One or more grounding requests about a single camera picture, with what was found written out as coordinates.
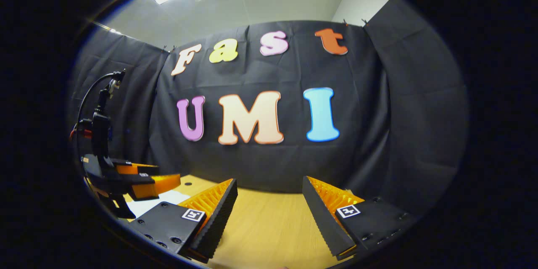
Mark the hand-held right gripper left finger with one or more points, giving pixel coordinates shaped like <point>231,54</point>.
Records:
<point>220,218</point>

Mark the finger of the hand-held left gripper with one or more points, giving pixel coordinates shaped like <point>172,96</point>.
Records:
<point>155,187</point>
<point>138,169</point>

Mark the black backdrop cloth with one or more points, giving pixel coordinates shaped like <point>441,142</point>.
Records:
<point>370,113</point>

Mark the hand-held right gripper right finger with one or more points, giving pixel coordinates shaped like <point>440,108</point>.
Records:
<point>323,222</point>

